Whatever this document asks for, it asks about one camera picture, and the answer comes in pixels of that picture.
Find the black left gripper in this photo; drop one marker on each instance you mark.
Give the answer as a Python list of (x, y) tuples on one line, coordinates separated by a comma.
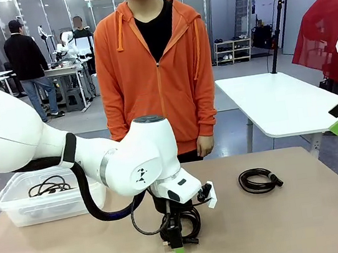
[(173, 215)]

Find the white lab robot arm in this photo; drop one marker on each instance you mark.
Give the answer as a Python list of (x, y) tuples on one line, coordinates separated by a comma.
[(66, 40)]

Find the person's right forearm orange sleeve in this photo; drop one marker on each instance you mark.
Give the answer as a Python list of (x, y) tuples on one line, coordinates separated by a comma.
[(116, 121)]

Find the person's left forearm orange sleeve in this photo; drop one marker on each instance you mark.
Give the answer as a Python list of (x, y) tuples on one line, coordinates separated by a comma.
[(206, 108)]

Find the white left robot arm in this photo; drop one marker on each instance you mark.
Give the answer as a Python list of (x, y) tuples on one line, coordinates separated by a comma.
[(15, 132)]

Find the person's left hand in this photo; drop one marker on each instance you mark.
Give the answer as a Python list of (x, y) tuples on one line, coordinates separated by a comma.
[(205, 145)]

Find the black bag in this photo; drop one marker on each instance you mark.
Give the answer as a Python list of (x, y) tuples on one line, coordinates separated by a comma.
[(333, 87)]

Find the white work table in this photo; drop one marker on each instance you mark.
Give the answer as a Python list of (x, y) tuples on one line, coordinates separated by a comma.
[(279, 101)]

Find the red cloth cape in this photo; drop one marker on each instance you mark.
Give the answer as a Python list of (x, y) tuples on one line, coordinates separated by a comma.
[(325, 26)]

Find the black light stand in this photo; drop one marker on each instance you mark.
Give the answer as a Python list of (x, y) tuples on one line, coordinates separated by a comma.
[(277, 39)]

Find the black equipment cart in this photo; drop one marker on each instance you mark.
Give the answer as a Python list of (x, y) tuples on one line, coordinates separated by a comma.
[(262, 38)]

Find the wooden shoe rack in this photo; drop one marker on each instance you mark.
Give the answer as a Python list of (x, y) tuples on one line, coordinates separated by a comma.
[(234, 51)]

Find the clear plastic storage bin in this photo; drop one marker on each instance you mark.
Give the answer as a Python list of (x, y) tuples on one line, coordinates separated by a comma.
[(42, 210)]

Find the person in orange hoodie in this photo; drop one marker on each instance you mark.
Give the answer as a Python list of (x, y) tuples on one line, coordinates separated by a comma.
[(136, 74)]

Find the grey step stool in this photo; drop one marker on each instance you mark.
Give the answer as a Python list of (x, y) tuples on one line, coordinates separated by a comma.
[(74, 100)]

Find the grey metal workbench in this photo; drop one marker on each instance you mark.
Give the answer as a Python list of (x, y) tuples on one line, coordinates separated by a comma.
[(63, 71)]

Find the person in dark shirt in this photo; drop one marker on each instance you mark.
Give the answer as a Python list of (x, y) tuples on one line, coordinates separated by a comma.
[(82, 33)]

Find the man in black jacket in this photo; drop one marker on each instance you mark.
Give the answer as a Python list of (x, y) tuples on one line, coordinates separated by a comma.
[(25, 58)]

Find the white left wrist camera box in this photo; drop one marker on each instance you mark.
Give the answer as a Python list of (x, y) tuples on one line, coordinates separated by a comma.
[(213, 202)]

